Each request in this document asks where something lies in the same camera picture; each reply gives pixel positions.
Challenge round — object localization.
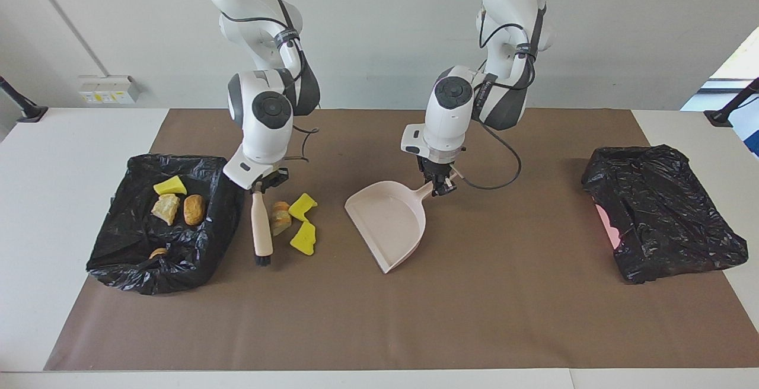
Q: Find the beige hand brush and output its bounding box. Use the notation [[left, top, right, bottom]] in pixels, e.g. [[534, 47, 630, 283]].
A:
[[251, 190, 275, 266]]

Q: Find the yellow sponge piece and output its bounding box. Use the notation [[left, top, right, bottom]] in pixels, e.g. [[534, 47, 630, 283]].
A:
[[288, 193, 318, 222], [289, 220, 317, 256], [153, 176, 188, 197]]

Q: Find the beige plastic dustpan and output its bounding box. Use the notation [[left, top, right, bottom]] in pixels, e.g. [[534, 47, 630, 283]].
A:
[[345, 171, 460, 274]]

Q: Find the black plastic trash bag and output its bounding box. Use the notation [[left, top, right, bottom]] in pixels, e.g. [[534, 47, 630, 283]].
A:
[[581, 145, 749, 285], [86, 153, 245, 295]]

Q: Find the pink plastic bin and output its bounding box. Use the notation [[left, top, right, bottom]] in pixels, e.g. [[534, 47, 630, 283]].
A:
[[595, 204, 620, 250]]

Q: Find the brown table mat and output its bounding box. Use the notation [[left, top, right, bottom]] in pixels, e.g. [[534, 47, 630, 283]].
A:
[[43, 109, 759, 372]]

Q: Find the black clamp stand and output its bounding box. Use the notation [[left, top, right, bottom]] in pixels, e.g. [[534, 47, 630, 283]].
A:
[[0, 75, 49, 123], [704, 78, 759, 127]]

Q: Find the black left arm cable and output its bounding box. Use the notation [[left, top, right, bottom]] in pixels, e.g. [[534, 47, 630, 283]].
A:
[[451, 0, 537, 191]]

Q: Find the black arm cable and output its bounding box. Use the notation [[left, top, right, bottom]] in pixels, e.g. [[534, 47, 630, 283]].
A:
[[451, 0, 537, 191], [187, 0, 321, 164]]

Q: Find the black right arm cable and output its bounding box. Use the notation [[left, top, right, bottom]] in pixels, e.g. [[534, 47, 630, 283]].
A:
[[187, 0, 321, 164]]

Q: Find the white wall socket box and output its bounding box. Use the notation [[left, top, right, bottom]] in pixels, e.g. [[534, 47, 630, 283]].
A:
[[78, 75, 141, 106]]

